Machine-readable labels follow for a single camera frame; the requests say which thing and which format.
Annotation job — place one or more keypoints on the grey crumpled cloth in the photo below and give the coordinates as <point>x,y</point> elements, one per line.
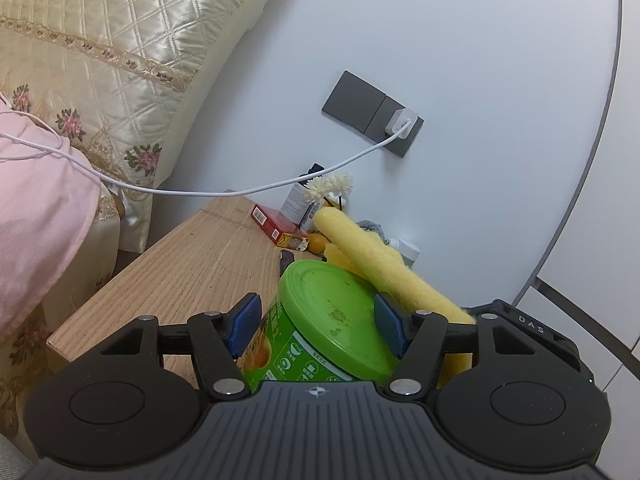
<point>371,229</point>

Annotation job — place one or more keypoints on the cream quilted floral pillow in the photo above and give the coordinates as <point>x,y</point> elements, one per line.
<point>125,35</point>

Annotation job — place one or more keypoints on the wooden bedside table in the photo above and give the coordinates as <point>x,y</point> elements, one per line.
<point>200,265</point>

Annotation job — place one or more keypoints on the white artificial flowers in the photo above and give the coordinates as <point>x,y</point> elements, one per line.
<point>327,185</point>

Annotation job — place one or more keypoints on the small brown packet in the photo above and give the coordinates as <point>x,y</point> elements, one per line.
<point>294,242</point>

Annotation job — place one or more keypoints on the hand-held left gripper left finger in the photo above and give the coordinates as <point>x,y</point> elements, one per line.
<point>245,324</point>

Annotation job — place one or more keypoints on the orange fruit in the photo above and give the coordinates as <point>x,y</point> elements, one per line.
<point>316,243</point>

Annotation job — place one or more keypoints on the white charger plug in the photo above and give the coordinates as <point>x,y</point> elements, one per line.
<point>399,122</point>

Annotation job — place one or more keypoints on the yellow cleaning cloth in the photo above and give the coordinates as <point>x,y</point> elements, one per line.
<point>370,256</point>

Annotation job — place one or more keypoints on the dark grey wall socket panel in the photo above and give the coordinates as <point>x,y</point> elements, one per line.
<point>355,102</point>

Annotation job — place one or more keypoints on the green lidded container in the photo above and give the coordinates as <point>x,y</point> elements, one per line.
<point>325,310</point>

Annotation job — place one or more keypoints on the pink blanket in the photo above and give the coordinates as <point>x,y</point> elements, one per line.
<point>40,220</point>

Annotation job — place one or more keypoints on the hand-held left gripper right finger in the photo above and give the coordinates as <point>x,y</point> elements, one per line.
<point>391,329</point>

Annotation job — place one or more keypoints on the white labelled bottle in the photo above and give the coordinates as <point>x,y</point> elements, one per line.
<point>298,202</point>

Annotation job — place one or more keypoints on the small black object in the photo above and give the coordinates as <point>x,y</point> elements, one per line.
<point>286,260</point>

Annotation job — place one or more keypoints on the small white jar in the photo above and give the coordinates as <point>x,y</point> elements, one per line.
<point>406,252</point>

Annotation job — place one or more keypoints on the red flat box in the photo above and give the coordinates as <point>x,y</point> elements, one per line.
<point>272,221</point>

